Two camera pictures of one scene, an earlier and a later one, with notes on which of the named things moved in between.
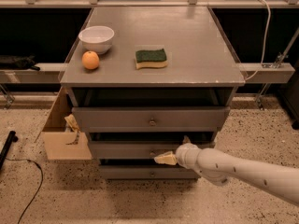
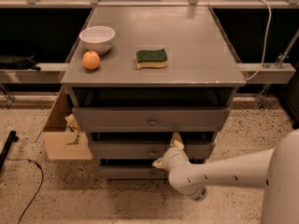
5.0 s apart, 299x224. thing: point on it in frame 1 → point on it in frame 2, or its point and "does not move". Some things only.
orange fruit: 90,60 does not move
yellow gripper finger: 186,139 → 177,140
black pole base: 12,137 does not move
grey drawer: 139,149 does not move
